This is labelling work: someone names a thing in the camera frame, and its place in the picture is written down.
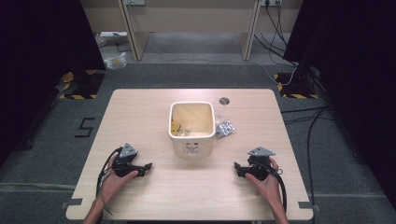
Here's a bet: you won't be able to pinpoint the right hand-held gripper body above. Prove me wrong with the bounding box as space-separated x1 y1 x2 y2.
247 146 276 182

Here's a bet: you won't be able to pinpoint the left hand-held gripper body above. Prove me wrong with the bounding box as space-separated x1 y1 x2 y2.
111 142 145 178

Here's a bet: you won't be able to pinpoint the person's left hand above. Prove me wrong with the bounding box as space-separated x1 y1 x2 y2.
98 153 140 203

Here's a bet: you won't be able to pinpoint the person's right hand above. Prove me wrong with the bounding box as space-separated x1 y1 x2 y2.
245 157 282 206

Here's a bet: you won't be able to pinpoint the yellow wrapper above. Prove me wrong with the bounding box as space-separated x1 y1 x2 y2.
170 120 182 137

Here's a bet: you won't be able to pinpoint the white square plastic bin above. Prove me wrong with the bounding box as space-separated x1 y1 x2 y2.
168 101 217 159

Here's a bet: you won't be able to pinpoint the grey tape strip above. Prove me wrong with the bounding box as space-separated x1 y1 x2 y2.
60 197 84 210
297 201 320 213

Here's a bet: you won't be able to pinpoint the black stand base striped tape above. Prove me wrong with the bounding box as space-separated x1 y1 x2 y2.
58 69 106 101
273 72 319 100

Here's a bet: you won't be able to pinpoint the clear plastic bag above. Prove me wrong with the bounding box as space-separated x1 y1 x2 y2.
103 51 128 70

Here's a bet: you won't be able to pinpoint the white power strip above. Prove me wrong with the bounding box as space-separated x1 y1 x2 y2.
98 30 129 39

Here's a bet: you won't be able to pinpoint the black curtain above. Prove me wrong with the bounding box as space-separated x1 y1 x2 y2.
0 0 106 166
282 0 396 200

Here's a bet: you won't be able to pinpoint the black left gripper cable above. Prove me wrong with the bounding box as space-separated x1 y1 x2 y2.
95 147 123 217

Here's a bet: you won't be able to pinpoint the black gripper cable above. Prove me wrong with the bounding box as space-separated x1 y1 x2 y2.
266 167 288 213
95 147 123 217

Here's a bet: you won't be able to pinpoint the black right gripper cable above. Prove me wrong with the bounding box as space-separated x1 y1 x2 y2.
266 167 288 213

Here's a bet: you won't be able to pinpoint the black floor cables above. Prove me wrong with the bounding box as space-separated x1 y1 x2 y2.
279 105 335 224

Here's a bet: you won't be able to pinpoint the white floor cable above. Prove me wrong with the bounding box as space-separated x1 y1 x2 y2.
148 43 299 87

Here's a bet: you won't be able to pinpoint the black hanging cables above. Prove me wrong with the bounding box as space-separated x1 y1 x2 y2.
253 3 299 68

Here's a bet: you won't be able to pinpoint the light wooden desk frame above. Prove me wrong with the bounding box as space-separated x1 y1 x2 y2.
117 0 262 62

